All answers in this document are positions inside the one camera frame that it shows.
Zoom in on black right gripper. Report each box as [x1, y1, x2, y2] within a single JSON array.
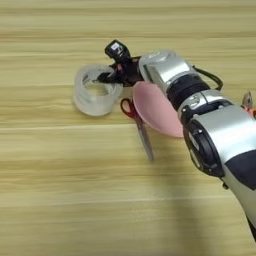
[[95, 56, 145, 88]]

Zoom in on red handled scissors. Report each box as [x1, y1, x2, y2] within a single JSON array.
[[119, 97, 156, 163]]

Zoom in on clear tape roll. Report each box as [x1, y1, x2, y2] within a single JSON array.
[[72, 63, 124, 117]]

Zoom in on pink round plate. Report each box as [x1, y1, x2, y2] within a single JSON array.
[[132, 81, 185, 139]]

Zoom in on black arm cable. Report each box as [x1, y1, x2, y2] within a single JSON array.
[[192, 65, 224, 92]]

